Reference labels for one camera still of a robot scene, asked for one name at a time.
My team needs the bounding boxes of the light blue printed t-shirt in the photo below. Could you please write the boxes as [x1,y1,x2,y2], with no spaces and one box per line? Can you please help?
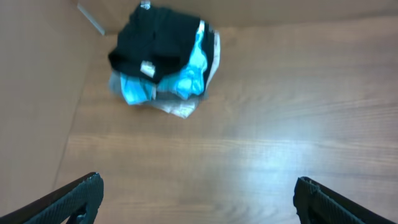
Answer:
[119,20,208,106]

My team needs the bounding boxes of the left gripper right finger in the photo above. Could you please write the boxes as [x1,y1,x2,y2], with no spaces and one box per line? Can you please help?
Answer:
[293,177,394,224]

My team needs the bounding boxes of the black t-shirt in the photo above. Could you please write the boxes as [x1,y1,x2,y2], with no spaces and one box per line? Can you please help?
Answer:
[108,6,200,83]

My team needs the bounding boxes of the grey garment in pile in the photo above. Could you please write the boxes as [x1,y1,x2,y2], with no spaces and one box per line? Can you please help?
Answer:
[108,23,215,102]

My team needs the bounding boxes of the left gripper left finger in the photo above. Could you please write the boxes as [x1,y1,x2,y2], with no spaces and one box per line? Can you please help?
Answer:
[1,172,104,224]

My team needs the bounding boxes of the black garment in pile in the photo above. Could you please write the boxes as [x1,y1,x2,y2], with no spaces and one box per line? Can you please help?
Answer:
[201,23,215,89]

